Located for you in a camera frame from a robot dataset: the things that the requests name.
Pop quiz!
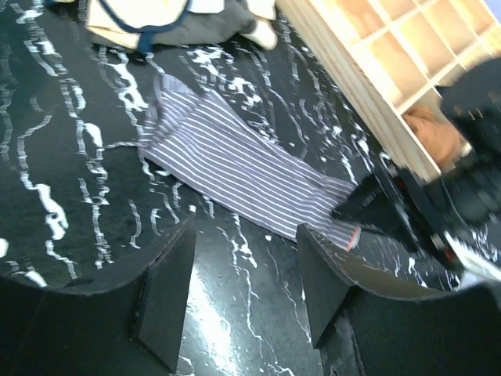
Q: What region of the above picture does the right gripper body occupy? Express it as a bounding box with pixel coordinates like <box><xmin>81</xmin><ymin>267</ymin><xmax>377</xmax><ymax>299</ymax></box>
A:
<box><xmin>383</xmin><ymin>58</ymin><xmax>500</xmax><ymax>281</ymax></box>

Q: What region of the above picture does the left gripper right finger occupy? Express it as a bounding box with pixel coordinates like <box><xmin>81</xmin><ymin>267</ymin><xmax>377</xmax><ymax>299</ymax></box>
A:
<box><xmin>297</xmin><ymin>225</ymin><xmax>500</xmax><ymax>375</ymax></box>

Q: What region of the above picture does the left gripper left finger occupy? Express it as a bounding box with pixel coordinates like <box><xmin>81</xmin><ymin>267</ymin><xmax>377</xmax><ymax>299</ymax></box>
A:
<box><xmin>1</xmin><ymin>218</ymin><xmax>196</xmax><ymax>375</ymax></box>

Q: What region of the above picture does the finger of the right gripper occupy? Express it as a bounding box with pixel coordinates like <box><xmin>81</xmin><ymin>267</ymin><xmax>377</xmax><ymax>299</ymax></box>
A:
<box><xmin>331</xmin><ymin>172</ymin><xmax>419</xmax><ymax>253</ymax></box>

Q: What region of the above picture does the grey striped boxer underwear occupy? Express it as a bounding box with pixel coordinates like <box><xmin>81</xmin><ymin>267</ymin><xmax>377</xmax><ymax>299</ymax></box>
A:
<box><xmin>130</xmin><ymin>74</ymin><xmax>360</xmax><ymax>250</ymax></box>

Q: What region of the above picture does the rolled tan underwear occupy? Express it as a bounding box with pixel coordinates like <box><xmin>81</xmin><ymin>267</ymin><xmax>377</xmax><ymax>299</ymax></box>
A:
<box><xmin>402</xmin><ymin>105</ymin><xmax>471</xmax><ymax>169</ymax></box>

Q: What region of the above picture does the dark grey underwear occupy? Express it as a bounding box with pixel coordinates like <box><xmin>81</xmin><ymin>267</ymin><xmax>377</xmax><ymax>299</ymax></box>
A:
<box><xmin>153</xmin><ymin>1</ymin><xmax>278</xmax><ymax>50</ymax></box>

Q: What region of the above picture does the beige underwear black trim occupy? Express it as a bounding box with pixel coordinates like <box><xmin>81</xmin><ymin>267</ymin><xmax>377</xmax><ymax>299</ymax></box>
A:
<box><xmin>86</xmin><ymin>0</ymin><xmax>191</xmax><ymax>54</ymax></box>

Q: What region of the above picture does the black marble pattern mat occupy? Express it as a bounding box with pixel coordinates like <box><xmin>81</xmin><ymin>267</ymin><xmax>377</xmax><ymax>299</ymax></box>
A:
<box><xmin>0</xmin><ymin>0</ymin><xmax>470</xmax><ymax>376</ymax></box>

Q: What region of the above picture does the wooden compartment tray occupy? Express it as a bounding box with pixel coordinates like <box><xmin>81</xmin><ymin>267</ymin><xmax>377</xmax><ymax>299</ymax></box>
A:
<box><xmin>278</xmin><ymin>0</ymin><xmax>500</xmax><ymax>180</ymax></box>

